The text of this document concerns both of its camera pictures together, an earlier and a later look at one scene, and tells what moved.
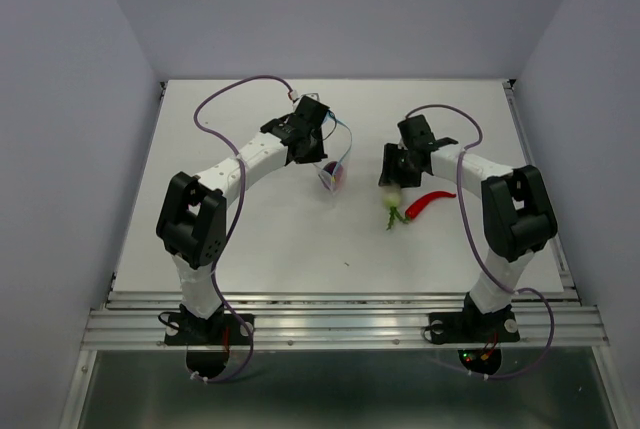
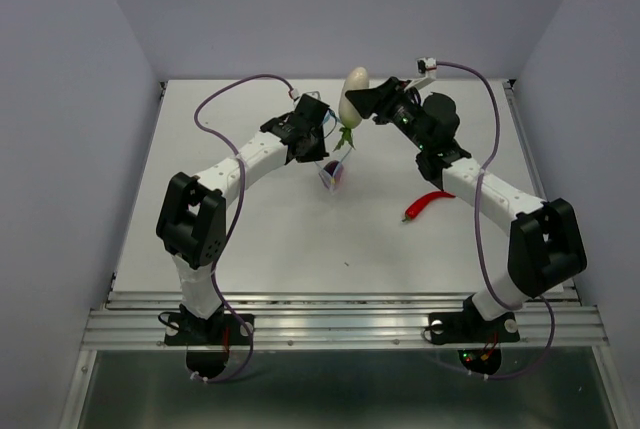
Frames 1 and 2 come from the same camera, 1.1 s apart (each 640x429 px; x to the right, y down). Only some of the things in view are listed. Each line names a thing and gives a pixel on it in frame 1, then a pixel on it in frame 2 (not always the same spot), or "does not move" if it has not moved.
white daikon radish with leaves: (391, 197) -> (349, 116)
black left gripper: (317, 155) does not move
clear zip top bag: (337, 142) does not move
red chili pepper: (416, 208) does not move
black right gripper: (389, 170) -> (381, 99)
